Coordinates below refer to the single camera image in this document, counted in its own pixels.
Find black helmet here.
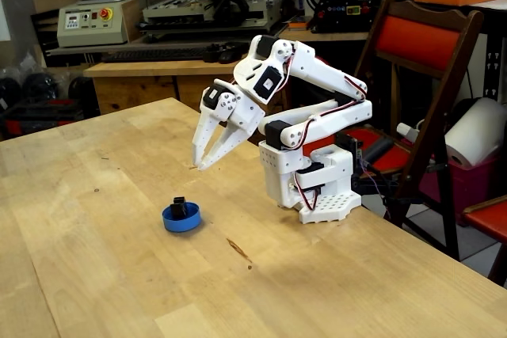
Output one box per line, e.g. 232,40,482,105
0,76,23,112
21,72,60,101
67,75,96,101

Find black scroll saw green table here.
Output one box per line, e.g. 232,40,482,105
295,0,381,34

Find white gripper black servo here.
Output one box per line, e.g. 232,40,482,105
191,85,266,173

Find black motor controller board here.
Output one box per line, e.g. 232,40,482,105
334,130,364,157

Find black cylinder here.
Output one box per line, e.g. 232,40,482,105
362,136,394,161

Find black keyboard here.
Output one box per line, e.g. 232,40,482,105
101,47,211,64

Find blue plastic lid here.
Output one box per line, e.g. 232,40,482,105
161,201,202,234

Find beige control box red button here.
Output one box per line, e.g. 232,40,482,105
56,0,142,48

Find wooden chair red seat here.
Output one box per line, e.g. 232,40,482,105
461,195,507,287

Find white power plug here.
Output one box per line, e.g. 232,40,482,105
396,122,421,143

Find black wooden bird toy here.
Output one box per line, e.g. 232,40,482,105
169,196,188,220

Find pink plastic bin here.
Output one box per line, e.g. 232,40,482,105
419,155,502,228

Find wooden folding chair red cushions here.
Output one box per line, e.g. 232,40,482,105
303,0,485,262

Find black clamp tool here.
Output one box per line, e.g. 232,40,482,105
202,41,250,65

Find purple wire bundle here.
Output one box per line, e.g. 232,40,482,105
356,155,393,220

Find white panel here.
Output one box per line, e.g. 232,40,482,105
0,0,12,42

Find wooden cabinet with sticker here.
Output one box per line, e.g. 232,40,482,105
82,49,254,117

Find white paper towel roll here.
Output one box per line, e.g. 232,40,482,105
444,97,507,168

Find black red tool case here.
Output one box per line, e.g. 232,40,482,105
0,98,86,139

